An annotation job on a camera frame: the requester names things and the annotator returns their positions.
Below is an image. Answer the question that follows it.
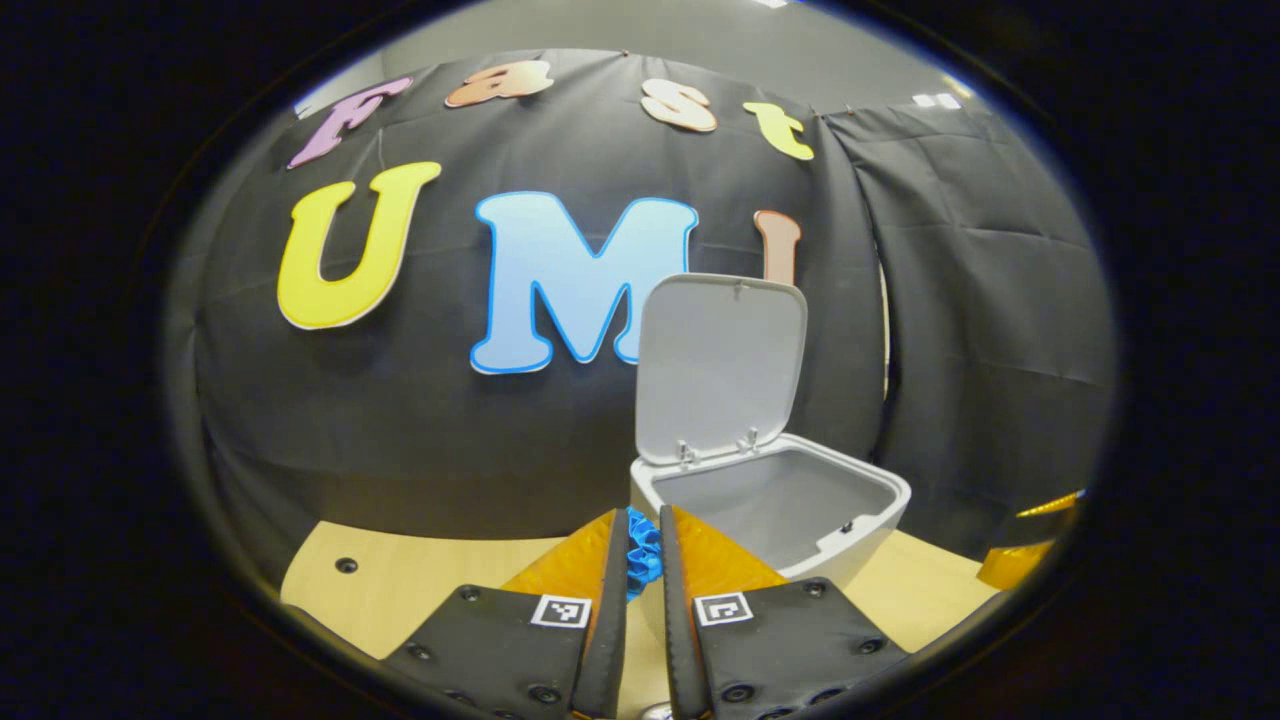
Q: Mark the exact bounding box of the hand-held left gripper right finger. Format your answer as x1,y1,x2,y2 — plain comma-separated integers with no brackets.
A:
658,504,911,720

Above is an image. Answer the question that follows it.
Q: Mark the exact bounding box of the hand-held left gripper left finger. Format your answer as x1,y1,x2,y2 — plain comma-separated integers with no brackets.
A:
383,507,632,720

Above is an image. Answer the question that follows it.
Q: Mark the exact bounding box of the blue paper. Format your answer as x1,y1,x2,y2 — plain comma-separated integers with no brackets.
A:
626,507,664,601

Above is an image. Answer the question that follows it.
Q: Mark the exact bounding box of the white desktop garbage bin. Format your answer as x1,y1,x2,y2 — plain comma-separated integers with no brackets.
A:
630,272,913,646

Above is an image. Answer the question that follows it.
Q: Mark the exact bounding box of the wooden desktop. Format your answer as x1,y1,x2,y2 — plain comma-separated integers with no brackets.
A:
280,520,1001,720

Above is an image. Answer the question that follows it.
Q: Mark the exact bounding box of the black backdrop cloth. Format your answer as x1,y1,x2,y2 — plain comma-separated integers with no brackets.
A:
165,48,1116,591

